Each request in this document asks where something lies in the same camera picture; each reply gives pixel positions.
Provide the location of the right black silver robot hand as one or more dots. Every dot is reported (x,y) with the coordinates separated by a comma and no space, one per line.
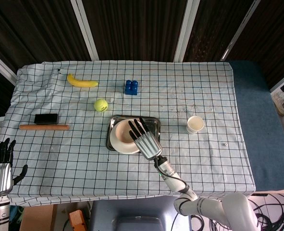
(147,146)

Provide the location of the white round plate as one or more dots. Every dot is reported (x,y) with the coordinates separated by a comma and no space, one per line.
(122,148)

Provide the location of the beige bowl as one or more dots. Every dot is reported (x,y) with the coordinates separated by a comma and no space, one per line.
(122,132)

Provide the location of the white paper cup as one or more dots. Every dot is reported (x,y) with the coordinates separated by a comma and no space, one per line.
(195,125)

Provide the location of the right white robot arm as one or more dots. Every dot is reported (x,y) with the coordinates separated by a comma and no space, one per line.
(173,178)

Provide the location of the grey robot base body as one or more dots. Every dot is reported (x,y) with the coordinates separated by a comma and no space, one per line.
(132,211)

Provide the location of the stainless steel rectangular tray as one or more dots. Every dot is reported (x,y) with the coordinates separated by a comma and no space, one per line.
(153,125)

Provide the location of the green plastic bag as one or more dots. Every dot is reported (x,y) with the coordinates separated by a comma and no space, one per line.
(15,216)

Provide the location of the brown cardboard box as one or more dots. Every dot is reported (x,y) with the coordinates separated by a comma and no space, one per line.
(36,216)

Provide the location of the blue toy building block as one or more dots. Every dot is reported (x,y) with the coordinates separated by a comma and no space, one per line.
(131,88)

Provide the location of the yellow-green tennis ball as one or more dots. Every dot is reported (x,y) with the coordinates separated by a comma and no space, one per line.
(101,105)

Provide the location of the white black checked tablecloth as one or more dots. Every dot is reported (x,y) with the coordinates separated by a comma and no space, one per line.
(60,156)

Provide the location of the wooden rolling pin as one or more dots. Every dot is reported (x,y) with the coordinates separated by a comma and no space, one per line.
(43,127)

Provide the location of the black board eraser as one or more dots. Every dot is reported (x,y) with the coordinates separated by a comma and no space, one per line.
(46,119)

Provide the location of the orange box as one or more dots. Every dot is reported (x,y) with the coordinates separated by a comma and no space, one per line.
(77,219)

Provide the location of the yellow banana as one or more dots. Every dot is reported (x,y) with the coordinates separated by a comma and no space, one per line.
(81,83)

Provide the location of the white sneaker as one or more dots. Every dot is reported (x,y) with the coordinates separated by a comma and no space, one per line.
(281,103)

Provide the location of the white metal frame post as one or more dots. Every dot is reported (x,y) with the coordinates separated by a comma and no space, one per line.
(283,83)
(85,31)
(239,29)
(2,67)
(186,31)

